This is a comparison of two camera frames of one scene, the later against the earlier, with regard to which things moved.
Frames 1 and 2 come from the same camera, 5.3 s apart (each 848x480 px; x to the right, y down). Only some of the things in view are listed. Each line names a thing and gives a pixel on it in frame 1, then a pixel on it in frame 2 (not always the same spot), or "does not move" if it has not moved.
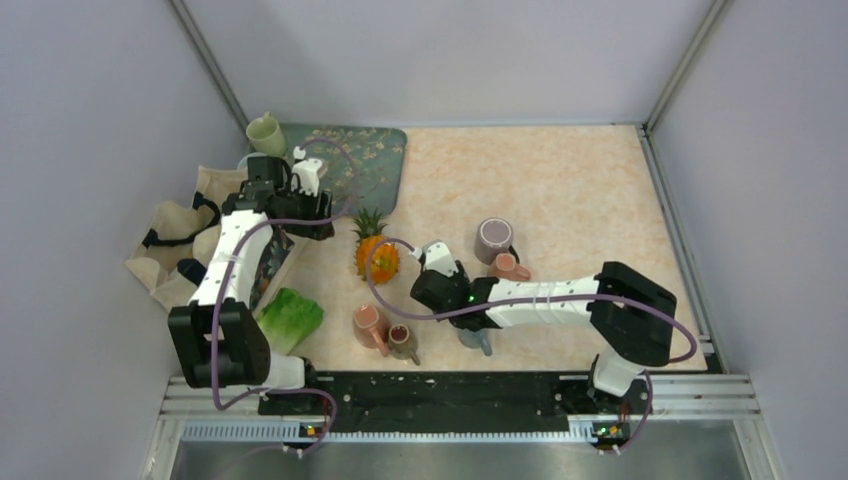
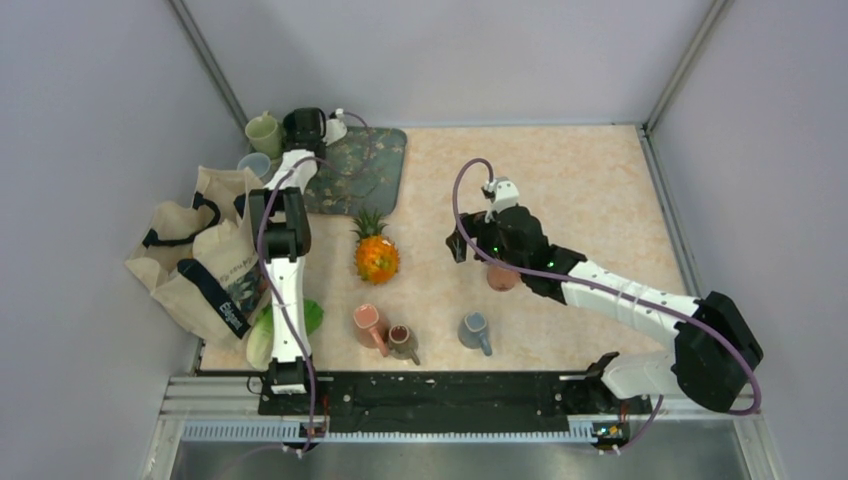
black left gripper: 324,206 → 289,139
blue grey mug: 476,339 does not move
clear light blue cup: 242,168 does not move
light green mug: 264,133 does not move
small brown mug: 400,345 does not move
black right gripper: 461,274 → 479,228
